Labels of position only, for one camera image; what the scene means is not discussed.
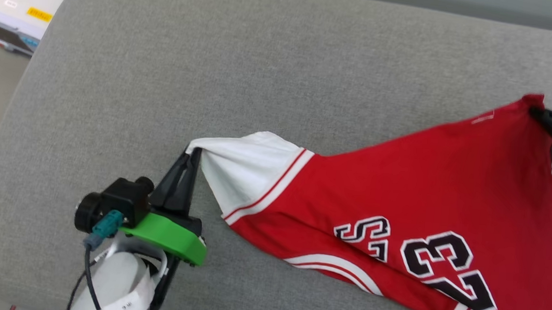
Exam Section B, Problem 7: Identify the red and white basketball jersey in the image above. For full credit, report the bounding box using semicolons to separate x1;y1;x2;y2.
177;73;552;310

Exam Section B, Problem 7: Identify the black cable with teal plug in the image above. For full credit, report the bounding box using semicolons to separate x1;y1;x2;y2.
67;207;125;310

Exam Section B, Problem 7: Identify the white equipment case with handle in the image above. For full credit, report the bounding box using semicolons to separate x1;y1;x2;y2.
0;0;92;61

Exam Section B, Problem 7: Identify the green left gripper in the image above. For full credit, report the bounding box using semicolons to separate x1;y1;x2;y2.
117;143;214;267

